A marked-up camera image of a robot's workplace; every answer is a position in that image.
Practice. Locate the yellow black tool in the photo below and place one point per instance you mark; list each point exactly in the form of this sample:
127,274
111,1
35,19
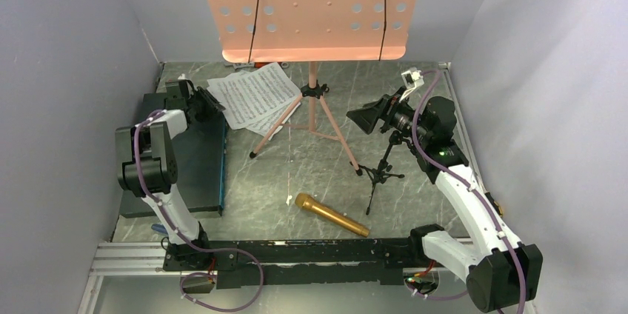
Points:
497,207

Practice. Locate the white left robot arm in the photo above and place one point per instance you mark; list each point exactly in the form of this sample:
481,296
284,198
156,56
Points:
173,159

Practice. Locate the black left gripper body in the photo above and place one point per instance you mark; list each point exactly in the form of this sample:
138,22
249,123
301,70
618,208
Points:
194,102

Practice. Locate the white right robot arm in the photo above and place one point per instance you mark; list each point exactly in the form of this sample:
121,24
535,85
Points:
499,270

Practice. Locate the sheet music pages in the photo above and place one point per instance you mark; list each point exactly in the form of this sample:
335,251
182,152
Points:
254,100

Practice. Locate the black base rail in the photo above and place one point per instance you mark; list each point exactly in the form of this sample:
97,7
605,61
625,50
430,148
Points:
386,261

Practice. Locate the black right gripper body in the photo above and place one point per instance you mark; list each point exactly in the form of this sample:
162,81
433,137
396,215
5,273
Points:
399,115

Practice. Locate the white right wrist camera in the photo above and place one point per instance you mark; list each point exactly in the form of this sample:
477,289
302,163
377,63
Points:
412,79

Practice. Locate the black microphone tripod stand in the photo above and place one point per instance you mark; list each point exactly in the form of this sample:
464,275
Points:
382,172

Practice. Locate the red grey wrench tool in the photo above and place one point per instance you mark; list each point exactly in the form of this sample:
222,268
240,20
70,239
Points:
256,65

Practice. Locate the black folder book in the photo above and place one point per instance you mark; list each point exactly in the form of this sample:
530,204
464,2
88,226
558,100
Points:
200,156

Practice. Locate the aluminium table edge rail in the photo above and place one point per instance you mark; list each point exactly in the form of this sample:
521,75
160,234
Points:
461,134

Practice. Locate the blue pen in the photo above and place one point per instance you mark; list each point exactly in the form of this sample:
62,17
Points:
159,228

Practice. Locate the pink perforated music stand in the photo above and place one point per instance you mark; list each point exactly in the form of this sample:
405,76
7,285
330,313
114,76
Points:
311,31

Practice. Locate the gold microphone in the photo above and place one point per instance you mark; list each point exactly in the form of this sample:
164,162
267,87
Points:
308,203

